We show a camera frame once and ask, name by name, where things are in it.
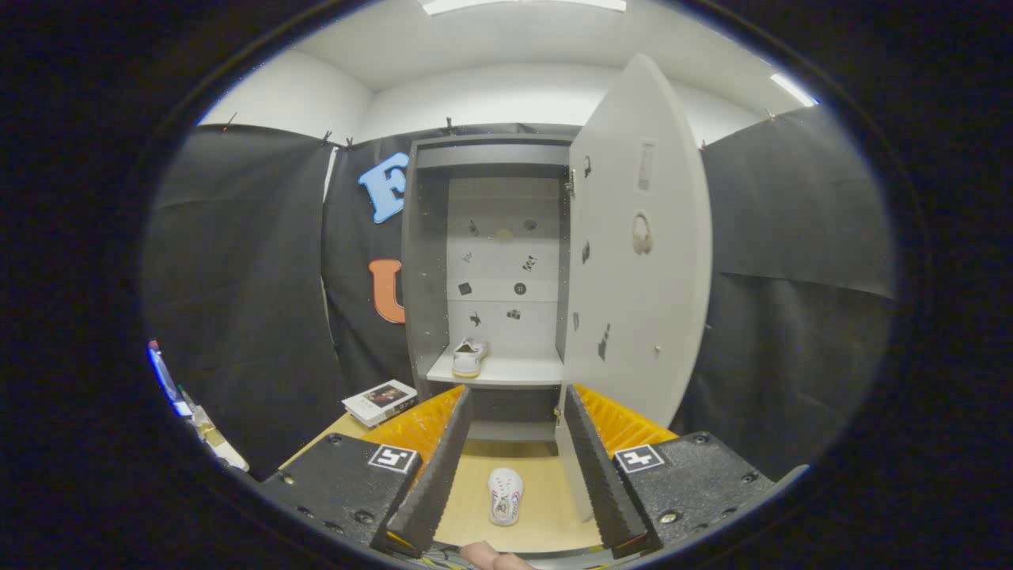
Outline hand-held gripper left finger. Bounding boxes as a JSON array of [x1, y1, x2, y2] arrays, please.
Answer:
[[257, 385, 474, 557]]

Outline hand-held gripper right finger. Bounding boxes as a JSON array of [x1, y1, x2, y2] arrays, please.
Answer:
[[563, 384, 810, 559]]

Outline white canvas shoe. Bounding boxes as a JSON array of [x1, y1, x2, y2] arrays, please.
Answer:
[[452, 338, 489, 378], [487, 467, 525, 527]]

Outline grey shoe cabinet door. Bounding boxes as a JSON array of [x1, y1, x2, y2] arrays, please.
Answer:
[[554, 54, 713, 523]]

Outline grey shoe cabinet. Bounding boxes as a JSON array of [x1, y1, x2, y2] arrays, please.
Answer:
[[400, 133, 575, 444]]

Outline black backdrop cloth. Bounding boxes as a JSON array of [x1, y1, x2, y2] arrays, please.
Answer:
[[141, 105, 899, 480]]

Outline blue and white object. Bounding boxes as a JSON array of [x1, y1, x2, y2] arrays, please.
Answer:
[[147, 340, 195, 418]]

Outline small ceiling light panel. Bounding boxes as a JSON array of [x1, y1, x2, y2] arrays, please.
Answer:
[[770, 73, 820, 108]]

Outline large ceiling light panel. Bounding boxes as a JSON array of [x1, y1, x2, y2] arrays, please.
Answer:
[[419, 0, 628, 17]]

